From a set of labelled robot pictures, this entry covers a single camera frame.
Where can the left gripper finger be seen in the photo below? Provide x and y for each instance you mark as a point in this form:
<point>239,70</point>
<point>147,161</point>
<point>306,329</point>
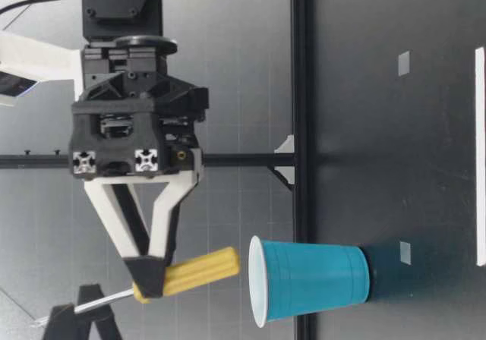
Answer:
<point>60,326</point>
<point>90,293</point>

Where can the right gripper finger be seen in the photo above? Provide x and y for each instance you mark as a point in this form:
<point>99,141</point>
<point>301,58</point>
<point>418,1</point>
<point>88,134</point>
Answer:
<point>149,275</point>

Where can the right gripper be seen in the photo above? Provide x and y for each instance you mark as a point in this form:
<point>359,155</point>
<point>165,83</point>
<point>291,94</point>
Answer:
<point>125,104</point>

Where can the blue plastic cup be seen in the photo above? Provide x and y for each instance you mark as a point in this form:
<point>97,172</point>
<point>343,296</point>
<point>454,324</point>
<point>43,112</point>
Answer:
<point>311,279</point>

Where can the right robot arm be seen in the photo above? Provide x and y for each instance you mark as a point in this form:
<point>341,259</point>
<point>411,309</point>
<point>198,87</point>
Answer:
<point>121,6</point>

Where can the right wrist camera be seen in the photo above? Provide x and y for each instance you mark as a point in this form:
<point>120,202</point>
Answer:
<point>38,59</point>

